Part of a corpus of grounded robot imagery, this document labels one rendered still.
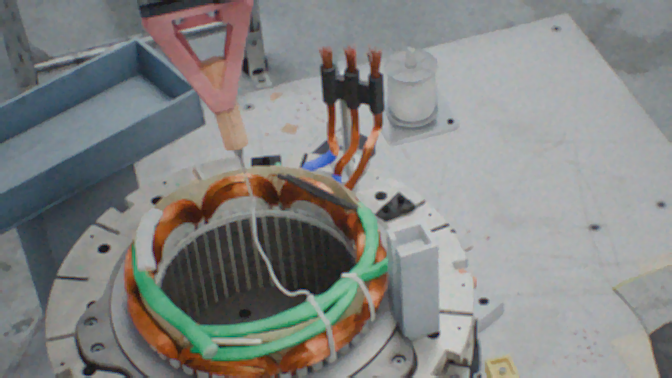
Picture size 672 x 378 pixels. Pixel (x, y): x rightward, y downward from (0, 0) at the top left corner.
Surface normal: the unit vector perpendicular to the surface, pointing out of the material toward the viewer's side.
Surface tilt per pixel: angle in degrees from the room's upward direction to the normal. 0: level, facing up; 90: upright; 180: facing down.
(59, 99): 90
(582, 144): 0
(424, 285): 90
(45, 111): 90
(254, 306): 0
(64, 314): 0
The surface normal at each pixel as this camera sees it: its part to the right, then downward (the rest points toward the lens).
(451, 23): -0.06, -0.73
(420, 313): 0.34, 0.63
